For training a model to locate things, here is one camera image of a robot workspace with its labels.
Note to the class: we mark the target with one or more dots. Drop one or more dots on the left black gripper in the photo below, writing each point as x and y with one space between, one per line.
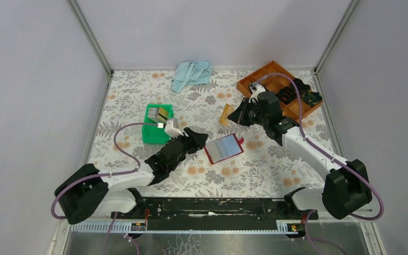
198 140

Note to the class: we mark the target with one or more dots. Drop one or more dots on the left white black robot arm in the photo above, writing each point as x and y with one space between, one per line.
90 191

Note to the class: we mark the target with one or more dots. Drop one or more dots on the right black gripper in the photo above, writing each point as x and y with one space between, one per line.
239 115

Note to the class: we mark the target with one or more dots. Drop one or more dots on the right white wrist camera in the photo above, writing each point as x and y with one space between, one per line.
256 89

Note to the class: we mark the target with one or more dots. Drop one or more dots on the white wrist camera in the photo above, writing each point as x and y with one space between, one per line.
256 89
171 127

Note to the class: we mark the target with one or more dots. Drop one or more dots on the dark rolled sock top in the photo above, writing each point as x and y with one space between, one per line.
301 86

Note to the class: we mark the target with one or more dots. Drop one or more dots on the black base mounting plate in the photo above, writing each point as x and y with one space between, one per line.
216 214

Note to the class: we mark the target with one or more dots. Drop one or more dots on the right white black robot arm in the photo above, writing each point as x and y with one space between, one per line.
344 189

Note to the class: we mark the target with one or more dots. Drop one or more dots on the red leather card holder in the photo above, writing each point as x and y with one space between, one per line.
224 148

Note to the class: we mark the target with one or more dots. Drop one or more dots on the dark rolled sock right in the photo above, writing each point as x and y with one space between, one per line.
311 98

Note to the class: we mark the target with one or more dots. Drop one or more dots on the dark rolled sock middle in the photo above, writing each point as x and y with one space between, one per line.
286 95

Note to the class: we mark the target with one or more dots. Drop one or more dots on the light blue cloth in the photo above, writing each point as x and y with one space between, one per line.
191 74

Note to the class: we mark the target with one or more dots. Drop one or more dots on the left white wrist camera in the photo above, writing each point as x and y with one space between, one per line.
171 127

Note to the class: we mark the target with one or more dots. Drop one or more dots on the dark rolled sock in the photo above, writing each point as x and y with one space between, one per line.
311 98
301 86
286 95

